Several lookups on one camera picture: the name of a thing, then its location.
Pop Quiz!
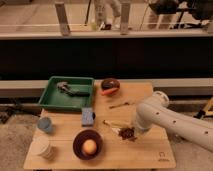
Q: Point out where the dark red grape bunch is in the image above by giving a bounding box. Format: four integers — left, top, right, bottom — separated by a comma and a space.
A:
118, 127, 137, 141

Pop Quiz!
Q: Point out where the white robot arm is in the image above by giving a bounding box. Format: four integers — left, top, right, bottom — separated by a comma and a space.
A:
132, 91, 213, 152

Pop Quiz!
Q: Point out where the green plastic tray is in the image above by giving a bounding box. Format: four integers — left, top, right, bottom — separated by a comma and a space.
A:
39, 76, 94, 112

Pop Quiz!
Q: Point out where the grey tool in tray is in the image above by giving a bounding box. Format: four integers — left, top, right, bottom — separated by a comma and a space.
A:
57, 82, 89, 97

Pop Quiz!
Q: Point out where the white knife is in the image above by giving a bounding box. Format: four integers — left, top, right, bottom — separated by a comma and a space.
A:
106, 125, 122, 136

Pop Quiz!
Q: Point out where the wooden folding table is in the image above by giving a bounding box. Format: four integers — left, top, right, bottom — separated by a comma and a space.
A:
24, 82, 176, 170

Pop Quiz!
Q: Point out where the orange ball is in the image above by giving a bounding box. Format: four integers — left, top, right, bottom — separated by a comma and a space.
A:
82, 139, 97, 155

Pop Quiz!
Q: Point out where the blue sponge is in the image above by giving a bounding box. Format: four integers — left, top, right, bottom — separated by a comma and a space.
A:
82, 108, 96, 126

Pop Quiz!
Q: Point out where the dark bowl with carrot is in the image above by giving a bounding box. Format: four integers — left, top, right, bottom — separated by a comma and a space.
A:
101, 78, 120, 91

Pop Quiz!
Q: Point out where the dark brown bowl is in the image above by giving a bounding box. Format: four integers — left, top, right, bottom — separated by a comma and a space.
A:
73, 129, 103, 160

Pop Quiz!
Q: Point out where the yellow black stand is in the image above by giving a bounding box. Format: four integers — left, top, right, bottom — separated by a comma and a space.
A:
195, 97, 213, 119

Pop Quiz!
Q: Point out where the blue cup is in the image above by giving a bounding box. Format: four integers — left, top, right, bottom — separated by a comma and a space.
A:
37, 117, 53, 134

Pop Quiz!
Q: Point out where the white cup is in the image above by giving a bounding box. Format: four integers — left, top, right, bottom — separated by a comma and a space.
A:
32, 136, 53, 159

